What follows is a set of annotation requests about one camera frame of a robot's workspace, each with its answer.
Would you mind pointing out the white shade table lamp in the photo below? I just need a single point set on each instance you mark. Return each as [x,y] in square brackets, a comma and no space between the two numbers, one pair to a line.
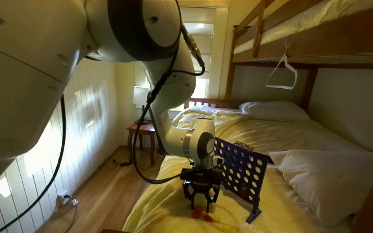
[142,95]

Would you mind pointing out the large white pillow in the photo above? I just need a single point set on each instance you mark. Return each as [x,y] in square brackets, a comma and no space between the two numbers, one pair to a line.
[325,181]

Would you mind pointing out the pale bunk mattress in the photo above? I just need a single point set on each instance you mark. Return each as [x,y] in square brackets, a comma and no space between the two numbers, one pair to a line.
[317,14]

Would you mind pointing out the orange game disc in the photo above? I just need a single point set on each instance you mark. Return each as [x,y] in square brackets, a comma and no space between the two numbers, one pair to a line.
[198,212]
[208,218]

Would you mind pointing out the blue perforated game grid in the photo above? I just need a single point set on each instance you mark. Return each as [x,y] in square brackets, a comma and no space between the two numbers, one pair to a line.
[243,172]

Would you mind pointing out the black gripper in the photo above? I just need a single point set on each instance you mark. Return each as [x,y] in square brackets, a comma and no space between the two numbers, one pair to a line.
[201,179]

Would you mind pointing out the small wooden nightstand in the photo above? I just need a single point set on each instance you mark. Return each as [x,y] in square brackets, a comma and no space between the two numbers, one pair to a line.
[143,128]

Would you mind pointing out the small white pillow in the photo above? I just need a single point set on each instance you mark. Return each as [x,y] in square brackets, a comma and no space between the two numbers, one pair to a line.
[273,110]

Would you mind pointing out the white clothes hanger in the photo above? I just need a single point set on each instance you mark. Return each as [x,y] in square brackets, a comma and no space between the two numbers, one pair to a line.
[282,87]

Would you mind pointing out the white window blind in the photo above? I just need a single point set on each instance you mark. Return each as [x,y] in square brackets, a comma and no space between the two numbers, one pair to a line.
[204,30]

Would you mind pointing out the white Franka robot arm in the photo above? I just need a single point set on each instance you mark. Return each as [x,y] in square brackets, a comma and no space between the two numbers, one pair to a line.
[23,65]

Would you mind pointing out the white wall plug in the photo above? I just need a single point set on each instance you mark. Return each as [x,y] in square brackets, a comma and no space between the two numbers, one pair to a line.
[66,199]

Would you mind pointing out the yellow bed blanket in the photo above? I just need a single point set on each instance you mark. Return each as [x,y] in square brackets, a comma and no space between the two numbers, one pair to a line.
[174,202]

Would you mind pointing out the wooden bunk bed frame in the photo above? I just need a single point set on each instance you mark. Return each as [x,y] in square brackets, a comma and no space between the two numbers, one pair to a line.
[347,39]

